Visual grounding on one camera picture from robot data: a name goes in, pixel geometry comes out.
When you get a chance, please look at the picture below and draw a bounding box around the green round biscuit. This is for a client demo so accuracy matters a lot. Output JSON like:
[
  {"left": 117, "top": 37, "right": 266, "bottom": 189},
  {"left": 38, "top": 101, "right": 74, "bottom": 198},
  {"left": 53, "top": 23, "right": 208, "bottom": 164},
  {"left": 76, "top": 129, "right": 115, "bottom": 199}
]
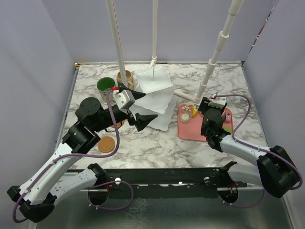
[{"left": 224, "top": 126, "right": 232, "bottom": 133}]

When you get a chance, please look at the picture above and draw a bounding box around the pink cake slice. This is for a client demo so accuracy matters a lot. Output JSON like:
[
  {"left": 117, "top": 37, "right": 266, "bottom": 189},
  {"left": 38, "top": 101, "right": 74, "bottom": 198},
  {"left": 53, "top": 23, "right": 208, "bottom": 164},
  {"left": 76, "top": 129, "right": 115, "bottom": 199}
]
[{"left": 224, "top": 112, "right": 232, "bottom": 123}]

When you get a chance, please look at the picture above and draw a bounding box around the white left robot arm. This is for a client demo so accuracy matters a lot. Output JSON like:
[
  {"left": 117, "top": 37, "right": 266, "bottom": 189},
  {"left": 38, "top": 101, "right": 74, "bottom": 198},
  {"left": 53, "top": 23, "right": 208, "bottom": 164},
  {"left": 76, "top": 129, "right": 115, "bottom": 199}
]
[{"left": 7, "top": 83, "right": 157, "bottom": 223}]

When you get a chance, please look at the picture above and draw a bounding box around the wooden coaster near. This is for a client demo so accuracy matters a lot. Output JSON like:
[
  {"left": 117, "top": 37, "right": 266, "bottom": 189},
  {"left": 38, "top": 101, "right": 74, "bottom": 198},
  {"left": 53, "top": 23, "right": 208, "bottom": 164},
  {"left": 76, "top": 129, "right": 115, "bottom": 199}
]
[{"left": 97, "top": 136, "right": 116, "bottom": 153}]

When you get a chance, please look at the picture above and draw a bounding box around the wooden coaster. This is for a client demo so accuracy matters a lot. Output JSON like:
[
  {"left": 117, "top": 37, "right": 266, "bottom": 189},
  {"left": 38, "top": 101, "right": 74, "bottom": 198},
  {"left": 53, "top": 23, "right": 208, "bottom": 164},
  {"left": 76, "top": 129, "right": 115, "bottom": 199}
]
[
  {"left": 97, "top": 136, "right": 116, "bottom": 153},
  {"left": 111, "top": 121, "right": 125, "bottom": 128}
]

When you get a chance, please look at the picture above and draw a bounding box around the middle white pvc pole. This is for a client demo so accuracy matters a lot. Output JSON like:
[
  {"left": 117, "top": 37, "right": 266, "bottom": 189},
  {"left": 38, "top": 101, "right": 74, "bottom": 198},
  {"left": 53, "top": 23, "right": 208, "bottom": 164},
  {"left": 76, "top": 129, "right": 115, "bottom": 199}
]
[{"left": 148, "top": 0, "right": 158, "bottom": 68}]

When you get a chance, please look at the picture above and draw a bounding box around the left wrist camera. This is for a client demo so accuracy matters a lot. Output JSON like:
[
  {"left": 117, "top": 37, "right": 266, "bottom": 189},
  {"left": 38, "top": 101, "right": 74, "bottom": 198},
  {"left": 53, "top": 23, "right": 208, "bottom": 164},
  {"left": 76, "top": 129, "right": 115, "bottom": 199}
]
[{"left": 112, "top": 89, "right": 135, "bottom": 113}]

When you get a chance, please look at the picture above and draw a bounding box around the pink serving tray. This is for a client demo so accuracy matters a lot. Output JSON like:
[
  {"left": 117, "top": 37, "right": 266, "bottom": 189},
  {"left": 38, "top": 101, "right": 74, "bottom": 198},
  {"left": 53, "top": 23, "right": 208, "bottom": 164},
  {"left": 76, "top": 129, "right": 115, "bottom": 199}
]
[{"left": 177, "top": 104, "right": 234, "bottom": 142}]

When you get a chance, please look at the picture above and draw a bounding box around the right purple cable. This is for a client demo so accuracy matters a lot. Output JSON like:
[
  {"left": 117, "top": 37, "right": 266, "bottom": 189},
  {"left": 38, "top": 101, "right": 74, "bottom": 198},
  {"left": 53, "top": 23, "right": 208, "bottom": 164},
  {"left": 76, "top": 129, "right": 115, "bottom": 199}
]
[{"left": 214, "top": 94, "right": 303, "bottom": 208}]

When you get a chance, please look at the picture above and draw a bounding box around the yellow cake slice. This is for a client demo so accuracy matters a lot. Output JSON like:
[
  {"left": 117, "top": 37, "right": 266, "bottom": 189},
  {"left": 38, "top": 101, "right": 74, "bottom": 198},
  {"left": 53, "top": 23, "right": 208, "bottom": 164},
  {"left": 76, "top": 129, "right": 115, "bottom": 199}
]
[{"left": 191, "top": 106, "right": 198, "bottom": 117}]

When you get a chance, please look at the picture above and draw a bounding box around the beige ceramic mug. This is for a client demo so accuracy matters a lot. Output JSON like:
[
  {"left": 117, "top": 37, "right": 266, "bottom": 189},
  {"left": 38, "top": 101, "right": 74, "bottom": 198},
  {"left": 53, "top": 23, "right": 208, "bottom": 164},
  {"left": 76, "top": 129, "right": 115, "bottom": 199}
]
[{"left": 116, "top": 70, "right": 135, "bottom": 90}]

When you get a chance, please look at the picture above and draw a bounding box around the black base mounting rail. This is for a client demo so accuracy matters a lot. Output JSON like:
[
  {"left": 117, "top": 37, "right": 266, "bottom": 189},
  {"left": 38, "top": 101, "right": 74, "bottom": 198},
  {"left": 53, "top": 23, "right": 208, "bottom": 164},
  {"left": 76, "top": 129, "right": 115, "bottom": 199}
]
[{"left": 66, "top": 167, "right": 248, "bottom": 199}]

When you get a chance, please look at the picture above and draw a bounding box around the green interior mug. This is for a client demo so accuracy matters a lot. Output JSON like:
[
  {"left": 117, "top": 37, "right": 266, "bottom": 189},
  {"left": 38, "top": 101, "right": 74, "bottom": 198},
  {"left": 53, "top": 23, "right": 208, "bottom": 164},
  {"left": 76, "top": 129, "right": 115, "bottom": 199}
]
[{"left": 96, "top": 77, "right": 116, "bottom": 97}]

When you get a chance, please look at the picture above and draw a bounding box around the left white pvc pole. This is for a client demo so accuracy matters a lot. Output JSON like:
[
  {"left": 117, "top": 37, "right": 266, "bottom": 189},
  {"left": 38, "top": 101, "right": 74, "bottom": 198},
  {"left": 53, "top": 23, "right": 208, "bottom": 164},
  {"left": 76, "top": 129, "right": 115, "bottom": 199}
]
[{"left": 105, "top": 0, "right": 128, "bottom": 86}]

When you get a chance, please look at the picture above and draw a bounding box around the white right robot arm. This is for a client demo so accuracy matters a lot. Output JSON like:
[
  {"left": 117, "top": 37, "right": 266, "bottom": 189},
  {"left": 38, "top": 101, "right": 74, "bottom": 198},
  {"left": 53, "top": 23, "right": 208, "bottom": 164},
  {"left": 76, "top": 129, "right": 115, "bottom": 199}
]
[{"left": 198, "top": 94, "right": 303, "bottom": 198}]

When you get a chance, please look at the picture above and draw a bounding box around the three tier white stand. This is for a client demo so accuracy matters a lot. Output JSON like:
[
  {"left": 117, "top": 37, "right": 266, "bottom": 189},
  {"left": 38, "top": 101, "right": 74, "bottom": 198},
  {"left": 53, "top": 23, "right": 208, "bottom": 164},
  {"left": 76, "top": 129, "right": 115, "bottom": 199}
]
[{"left": 130, "top": 65, "right": 176, "bottom": 131}]

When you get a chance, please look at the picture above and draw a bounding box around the white round cake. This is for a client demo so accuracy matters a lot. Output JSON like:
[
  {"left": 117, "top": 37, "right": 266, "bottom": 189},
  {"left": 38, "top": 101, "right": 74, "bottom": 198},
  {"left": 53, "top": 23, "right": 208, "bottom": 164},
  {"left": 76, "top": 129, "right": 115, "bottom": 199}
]
[{"left": 180, "top": 113, "right": 191, "bottom": 124}]

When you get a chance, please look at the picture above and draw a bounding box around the wooden coaster far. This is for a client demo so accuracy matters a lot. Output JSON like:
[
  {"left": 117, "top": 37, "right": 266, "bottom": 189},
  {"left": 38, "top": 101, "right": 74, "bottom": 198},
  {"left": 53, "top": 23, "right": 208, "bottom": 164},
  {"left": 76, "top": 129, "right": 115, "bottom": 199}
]
[{"left": 111, "top": 121, "right": 125, "bottom": 128}]

